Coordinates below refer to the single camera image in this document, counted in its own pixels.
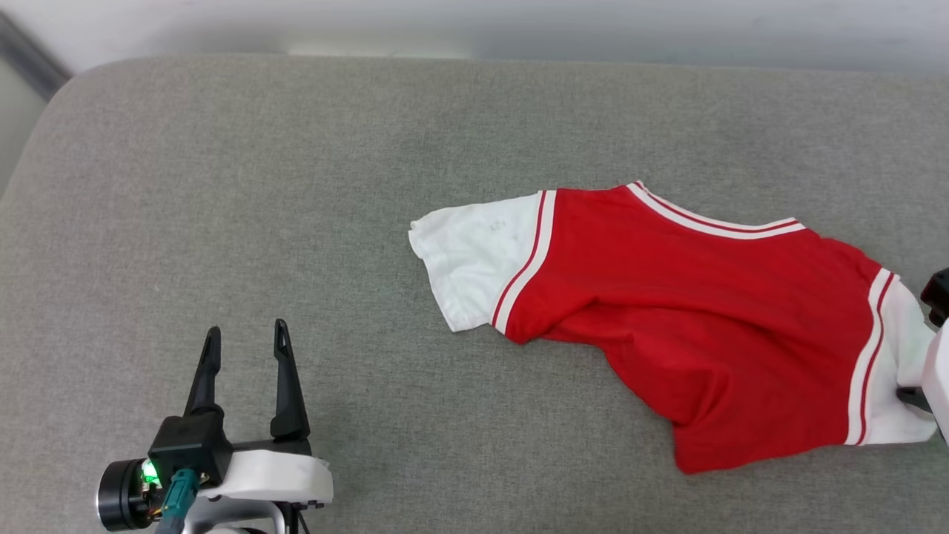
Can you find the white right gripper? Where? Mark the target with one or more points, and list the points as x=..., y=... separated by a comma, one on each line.
x=940, y=378

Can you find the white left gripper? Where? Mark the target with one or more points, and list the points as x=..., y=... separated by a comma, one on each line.
x=274, y=478

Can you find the red and white t-shirt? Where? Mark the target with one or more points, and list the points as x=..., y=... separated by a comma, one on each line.
x=704, y=311

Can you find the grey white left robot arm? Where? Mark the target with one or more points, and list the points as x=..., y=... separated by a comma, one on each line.
x=118, y=495

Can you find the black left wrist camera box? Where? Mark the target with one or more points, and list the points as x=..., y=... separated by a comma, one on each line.
x=185, y=445

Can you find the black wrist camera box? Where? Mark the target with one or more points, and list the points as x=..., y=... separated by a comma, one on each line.
x=938, y=297
x=185, y=445

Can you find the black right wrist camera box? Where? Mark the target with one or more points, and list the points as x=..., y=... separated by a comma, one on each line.
x=938, y=297

